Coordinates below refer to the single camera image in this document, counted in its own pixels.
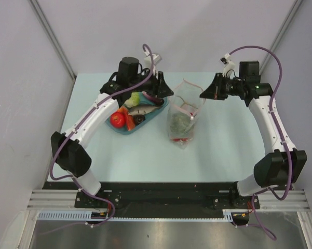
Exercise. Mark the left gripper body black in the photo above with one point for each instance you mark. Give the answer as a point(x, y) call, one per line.
point(151, 88)

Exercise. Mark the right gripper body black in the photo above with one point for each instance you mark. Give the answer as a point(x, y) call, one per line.
point(228, 87)

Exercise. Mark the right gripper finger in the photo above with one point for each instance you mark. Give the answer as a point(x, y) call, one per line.
point(215, 83)
point(209, 94)

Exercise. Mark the green cabbage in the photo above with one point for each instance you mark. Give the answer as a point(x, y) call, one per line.
point(133, 101)

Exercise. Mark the clear zip top bag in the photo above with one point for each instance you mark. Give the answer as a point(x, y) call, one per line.
point(189, 92)

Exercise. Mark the green striped melon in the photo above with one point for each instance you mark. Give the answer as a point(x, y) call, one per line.
point(181, 117)

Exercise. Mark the red cherry tomato bunch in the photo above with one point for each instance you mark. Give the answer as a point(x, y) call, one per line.
point(180, 140)

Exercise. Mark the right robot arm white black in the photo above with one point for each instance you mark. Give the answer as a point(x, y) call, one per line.
point(283, 162)

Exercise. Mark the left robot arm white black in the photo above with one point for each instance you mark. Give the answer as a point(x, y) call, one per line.
point(69, 147)

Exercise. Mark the purple eggplant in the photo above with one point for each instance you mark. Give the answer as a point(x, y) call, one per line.
point(155, 100)

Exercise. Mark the grey fish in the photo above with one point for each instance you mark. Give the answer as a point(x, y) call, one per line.
point(142, 109)

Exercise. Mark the teal plastic tray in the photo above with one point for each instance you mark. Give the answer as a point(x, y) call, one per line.
point(148, 117)

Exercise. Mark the red apple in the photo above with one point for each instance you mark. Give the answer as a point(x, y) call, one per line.
point(117, 120)

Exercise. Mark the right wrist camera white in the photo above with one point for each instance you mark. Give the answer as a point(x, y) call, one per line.
point(228, 64)

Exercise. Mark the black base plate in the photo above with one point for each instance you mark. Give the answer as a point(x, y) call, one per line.
point(166, 200)

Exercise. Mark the right aluminium frame post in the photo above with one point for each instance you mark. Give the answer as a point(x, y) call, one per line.
point(277, 18)

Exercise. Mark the aluminium frame post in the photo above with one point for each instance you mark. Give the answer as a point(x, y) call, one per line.
point(39, 13)
point(277, 18)

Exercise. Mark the aluminium rail front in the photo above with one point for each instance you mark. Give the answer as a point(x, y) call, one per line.
point(65, 200)

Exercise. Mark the left aluminium frame post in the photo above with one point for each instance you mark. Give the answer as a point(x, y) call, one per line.
point(39, 13)

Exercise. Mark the light blue cable duct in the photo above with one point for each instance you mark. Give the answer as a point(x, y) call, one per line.
point(95, 217)

